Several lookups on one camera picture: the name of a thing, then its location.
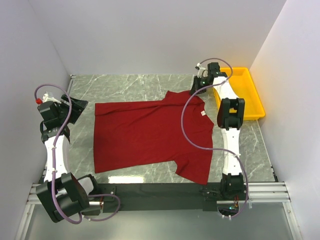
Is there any yellow plastic tray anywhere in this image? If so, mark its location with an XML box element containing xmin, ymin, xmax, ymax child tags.
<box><xmin>229</xmin><ymin>67</ymin><xmax>266</xmax><ymax>121</ymax></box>

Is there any red t shirt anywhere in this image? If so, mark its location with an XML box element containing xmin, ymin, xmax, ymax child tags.
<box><xmin>93</xmin><ymin>91</ymin><xmax>214</xmax><ymax>185</ymax></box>

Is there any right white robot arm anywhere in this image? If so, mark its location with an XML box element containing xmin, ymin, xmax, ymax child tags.
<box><xmin>190</xmin><ymin>62</ymin><xmax>246</xmax><ymax>200</ymax></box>

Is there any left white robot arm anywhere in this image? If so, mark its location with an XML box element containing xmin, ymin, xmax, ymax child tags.
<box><xmin>36</xmin><ymin>92</ymin><xmax>100</xmax><ymax>223</ymax></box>

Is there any black base beam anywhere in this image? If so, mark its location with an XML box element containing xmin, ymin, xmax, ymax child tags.
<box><xmin>94</xmin><ymin>182</ymin><xmax>251</xmax><ymax>213</ymax></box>

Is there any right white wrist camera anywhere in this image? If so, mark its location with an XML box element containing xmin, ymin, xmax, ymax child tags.
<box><xmin>195</xmin><ymin>63</ymin><xmax>208</xmax><ymax>78</ymax></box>

